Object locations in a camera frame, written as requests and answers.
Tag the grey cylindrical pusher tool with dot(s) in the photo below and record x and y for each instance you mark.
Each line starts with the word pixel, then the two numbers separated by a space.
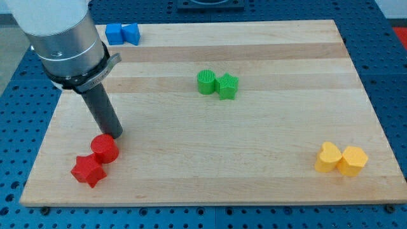
pixel 102 111

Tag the yellow hexagon block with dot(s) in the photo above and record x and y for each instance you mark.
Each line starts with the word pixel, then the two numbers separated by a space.
pixel 352 162

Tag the green star block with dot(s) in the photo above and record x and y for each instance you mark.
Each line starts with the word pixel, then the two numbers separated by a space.
pixel 226 86

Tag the yellow heart block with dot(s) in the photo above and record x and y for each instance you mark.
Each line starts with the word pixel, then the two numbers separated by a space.
pixel 327 157

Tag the green cylinder block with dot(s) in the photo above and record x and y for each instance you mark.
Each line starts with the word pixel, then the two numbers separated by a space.
pixel 206 82

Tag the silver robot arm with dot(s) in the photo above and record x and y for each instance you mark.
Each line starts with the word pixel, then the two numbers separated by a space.
pixel 73 56

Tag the red cylinder block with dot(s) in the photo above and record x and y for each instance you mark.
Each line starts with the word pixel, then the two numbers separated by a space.
pixel 104 148

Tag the red star block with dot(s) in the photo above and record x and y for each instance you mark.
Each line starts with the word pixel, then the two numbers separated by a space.
pixel 88 169

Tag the blue cube block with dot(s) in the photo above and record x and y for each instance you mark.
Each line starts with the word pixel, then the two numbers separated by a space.
pixel 113 34

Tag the wooden board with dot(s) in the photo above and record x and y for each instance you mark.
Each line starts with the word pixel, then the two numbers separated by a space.
pixel 297 88

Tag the dark mounting plate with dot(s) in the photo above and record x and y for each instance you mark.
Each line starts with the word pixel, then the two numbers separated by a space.
pixel 210 4

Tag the blue triangle block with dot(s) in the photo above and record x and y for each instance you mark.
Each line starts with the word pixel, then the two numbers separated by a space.
pixel 131 33

